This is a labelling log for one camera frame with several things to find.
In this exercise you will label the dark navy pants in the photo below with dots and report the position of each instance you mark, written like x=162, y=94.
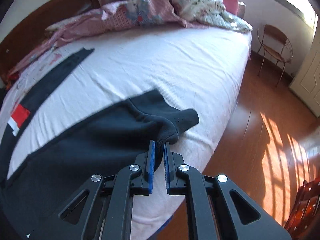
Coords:
x=102, y=143

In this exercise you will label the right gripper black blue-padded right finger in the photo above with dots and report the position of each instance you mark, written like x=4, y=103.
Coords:
x=216, y=207

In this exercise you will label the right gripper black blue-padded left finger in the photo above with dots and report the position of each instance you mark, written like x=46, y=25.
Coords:
x=101, y=208

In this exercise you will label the white door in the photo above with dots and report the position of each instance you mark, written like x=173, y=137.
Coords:
x=305, y=85

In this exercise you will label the dark wooden headboard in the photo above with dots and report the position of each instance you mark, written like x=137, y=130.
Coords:
x=31, y=32

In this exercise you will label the white bed sheet mattress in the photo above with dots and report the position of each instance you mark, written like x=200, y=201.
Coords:
x=199, y=69

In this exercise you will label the metal wicker chair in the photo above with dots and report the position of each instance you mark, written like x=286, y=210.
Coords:
x=276, y=44

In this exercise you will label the pink patterned quilt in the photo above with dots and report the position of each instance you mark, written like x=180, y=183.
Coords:
x=118, y=15

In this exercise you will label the glossy brown wooden furniture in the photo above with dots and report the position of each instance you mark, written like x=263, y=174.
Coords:
x=303, y=221

